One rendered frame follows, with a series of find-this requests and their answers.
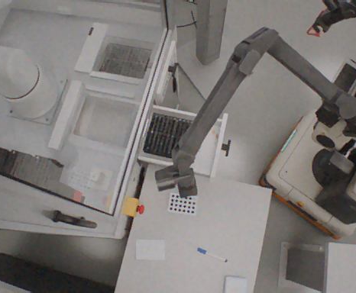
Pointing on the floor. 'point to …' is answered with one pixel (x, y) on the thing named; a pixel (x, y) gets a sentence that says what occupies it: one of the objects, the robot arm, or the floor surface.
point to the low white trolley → (197, 238)
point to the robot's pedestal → (326, 267)
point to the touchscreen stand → (206, 47)
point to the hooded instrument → (30, 278)
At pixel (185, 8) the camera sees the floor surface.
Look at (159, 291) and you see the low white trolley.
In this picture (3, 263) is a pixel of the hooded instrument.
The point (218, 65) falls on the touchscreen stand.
